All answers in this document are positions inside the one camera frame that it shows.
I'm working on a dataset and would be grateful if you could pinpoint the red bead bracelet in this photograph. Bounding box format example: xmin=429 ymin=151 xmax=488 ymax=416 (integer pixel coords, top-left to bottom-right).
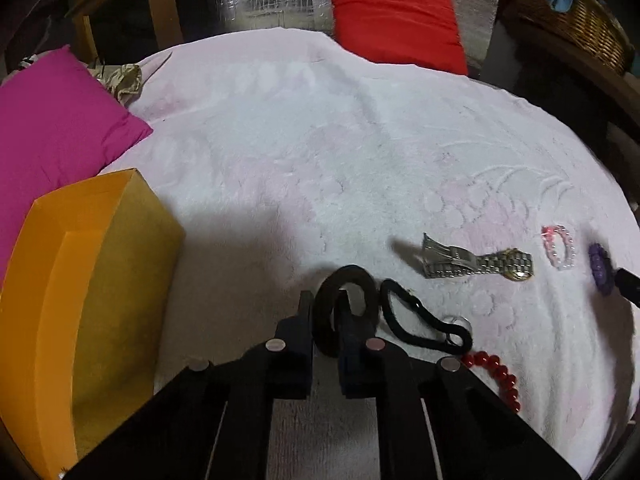
xmin=459 ymin=352 xmax=521 ymax=414

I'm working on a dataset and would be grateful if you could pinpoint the magenta pillow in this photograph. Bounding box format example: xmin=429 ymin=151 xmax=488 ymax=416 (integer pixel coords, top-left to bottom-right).
xmin=0 ymin=44 xmax=154 ymax=292

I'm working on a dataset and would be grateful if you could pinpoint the thick black hair tie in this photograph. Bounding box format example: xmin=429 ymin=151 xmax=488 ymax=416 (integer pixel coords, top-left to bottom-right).
xmin=313 ymin=264 xmax=381 ymax=359

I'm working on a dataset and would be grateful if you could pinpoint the crumpled beige cloth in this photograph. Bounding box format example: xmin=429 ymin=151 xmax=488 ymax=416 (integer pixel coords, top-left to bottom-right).
xmin=89 ymin=62 xmax=144 ymax=109

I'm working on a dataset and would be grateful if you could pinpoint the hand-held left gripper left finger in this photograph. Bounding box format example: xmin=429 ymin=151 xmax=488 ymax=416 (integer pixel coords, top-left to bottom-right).
xmin=61 ymin=290 xmax=316 ymax=480

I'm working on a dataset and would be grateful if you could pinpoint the pink bead bracelet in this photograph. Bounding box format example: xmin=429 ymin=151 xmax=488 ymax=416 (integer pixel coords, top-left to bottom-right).
xmin=541 ymin=224 xmax=576 ymax=271

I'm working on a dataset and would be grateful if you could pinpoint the red pillow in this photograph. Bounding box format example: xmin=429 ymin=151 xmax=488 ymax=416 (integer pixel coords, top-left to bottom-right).
xmin=327 ymin=0 xmax=470 ymax=76

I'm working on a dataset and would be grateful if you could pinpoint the silver metal wristwatch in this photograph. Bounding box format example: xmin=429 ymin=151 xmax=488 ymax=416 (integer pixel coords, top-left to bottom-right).
xmin=421 ymin=232 xmax=535 ymax=283

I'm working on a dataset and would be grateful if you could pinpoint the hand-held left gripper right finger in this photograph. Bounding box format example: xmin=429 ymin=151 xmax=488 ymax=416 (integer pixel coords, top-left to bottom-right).
xmin=336 ymin=291 xmax=584 ymax=480

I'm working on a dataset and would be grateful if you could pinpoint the wooden furniture frame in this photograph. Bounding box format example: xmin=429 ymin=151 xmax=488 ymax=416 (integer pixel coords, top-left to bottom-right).
xmin=69 ymin=0 xmax=187 ymax=62

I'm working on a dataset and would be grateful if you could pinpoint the silver ring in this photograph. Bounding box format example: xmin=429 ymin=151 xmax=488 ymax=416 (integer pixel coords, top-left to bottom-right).
xmin=442 ymin=315 xmax=471 ymax=349

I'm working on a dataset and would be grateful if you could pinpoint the purple bead bracelet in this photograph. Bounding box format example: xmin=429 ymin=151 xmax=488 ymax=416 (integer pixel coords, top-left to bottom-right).
xmin=587 ymin=242 xmax=614 ymax=297

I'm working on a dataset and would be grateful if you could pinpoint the thin black hair tie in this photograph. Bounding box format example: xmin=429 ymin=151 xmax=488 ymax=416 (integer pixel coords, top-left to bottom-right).
xmin=379 ymin=279 xmax=474 ymax=351

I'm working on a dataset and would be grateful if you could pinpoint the pale pink embossed blanket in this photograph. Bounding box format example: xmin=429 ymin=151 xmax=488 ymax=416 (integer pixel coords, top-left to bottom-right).
xmin=96 ymin=27 xmax=640 ymax=480

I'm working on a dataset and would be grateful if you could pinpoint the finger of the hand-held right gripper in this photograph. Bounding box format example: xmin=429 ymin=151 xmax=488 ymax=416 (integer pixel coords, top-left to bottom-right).
xmin=614 ymin=267 xmax=640 ymax=309

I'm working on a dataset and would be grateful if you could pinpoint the orange cardboard box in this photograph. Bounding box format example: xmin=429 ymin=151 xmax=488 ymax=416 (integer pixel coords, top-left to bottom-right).
xmin=0 ymin=168 xmax=187 ymax=480

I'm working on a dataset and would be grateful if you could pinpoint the wicker basket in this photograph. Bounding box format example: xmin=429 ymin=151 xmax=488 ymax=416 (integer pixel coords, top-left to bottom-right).
xmin=504 ymin=0 xmax=637 ymax=77

